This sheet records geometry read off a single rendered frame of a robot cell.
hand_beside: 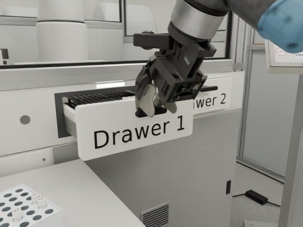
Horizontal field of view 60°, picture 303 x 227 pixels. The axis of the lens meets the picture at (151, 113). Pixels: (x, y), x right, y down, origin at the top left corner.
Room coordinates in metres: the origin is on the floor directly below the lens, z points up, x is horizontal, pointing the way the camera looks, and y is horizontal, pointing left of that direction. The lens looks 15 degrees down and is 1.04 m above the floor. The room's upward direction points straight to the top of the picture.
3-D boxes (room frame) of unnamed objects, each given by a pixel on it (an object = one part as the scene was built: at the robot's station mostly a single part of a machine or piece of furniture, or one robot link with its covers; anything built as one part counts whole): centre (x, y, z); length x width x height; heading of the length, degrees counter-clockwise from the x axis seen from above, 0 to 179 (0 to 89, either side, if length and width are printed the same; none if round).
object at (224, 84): (0.86, -0.16, 0.87); 0.29 x 0.02 x 0.11; 123
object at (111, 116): (0.56, 0.02, 0.87); 0.29 x 0.02 x 0.11; 123
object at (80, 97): (0.73, 0.13, 0.87); 0.22 x 0.18 x 0.06; 33
